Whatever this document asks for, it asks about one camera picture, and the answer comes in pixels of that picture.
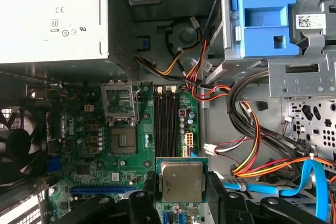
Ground light blue SATA wire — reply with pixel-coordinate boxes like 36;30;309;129
222;159;332;222

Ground black grey PC case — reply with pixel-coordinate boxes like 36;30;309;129
0;0;336;224

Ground metal socket cover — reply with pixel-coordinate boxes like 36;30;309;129
100;79;140;127

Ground grey metal drive cage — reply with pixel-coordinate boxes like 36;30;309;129
204;0;336;99

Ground red orange power wires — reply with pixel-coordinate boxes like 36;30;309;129
183;39;233;102

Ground grey power supply unit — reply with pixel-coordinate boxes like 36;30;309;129
0;0;140;78

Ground perforated metal disk bay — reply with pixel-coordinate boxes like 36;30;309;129
282;98;336;162

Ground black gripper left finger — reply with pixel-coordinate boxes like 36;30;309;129
51;169;162;224

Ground black case fan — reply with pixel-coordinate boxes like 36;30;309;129
0;105;48;188

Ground green motherboard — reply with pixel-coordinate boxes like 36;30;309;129
46;81;202;224

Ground multicolour main wire bundle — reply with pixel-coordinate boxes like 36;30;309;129
227;73;336;179

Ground blue expansion slot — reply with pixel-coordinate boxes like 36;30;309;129
69;185;139;195

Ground silver green CPU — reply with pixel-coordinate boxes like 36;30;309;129
156;156;210;204

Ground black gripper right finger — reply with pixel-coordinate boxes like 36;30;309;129
209;170;326;224

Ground CPU socket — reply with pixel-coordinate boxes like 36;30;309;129
109;127;138;156

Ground black RAM slot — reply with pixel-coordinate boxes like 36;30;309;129
173;85;180;157
161;85;167;157
166;85;173;157
154;85;161;157

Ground wire locking lever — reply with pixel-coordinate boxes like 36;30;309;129
132;81;141;125

